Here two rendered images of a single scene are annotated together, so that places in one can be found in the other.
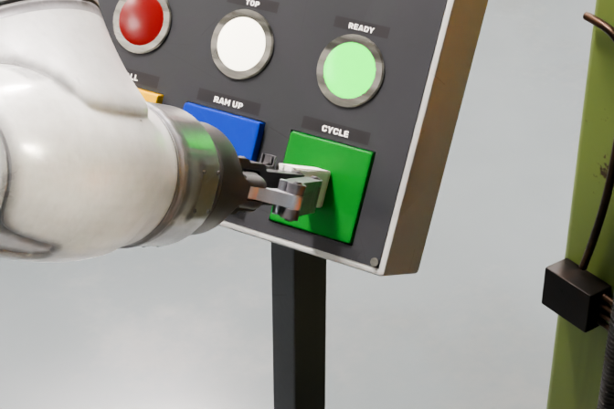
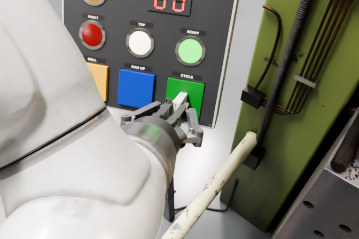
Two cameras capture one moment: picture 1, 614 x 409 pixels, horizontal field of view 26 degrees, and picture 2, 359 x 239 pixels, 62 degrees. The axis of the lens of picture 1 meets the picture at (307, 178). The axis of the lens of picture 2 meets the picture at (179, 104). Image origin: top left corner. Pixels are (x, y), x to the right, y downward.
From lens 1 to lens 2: 53 cm
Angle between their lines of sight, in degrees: 21
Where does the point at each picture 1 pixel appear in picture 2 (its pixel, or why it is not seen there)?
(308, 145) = (176, 83)
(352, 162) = (196, 88)
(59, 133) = not seen: outside the picture
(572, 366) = (248, 114)
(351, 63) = (190, 48)
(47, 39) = (85, 166)
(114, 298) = not seen: hidden behind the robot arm
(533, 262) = not seen: hidden behind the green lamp
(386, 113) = (208, 68)
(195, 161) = (170, 162)
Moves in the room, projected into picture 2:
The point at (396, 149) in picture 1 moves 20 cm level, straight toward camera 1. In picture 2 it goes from (214, 81) to (248, 175)
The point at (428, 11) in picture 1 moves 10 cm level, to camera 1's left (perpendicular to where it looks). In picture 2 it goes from (223, 23) to (169, 31)
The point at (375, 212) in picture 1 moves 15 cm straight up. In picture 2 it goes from (208, 106) to (215, 45)
